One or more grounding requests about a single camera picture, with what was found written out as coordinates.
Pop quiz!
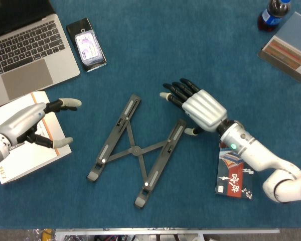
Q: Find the red patterned card packet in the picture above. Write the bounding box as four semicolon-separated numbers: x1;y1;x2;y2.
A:
215;142;254;200

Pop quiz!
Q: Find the teal table cloth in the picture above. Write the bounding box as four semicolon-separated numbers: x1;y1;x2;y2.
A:
0;0;301;229

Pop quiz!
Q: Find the yellow object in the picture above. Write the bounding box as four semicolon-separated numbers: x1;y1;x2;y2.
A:
41;228;55;241

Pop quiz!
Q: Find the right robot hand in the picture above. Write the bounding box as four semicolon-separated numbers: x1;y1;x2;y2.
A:
159;78;228;137

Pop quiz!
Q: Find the cola bottle blue label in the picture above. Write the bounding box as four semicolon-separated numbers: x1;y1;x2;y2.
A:
257;0;291;33

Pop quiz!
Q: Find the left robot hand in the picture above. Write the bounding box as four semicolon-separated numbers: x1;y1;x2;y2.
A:
0;98;82;149

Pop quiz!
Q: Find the silver laptop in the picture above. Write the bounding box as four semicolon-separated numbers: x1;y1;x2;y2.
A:
0;0;80;111

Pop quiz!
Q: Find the clear card holder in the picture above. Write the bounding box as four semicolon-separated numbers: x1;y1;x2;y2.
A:
74;29;103;65

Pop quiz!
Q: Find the grey box with stripes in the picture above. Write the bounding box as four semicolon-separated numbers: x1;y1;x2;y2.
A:
257;11;301;83

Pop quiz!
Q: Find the black folding laptop stand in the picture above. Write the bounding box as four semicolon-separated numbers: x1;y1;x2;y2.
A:
86;94;188;209

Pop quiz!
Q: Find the black smartphone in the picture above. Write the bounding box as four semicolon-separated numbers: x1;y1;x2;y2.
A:
66;17;108;73

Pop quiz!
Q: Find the white product box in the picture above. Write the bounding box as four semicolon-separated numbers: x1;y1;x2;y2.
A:
0;91;72;185

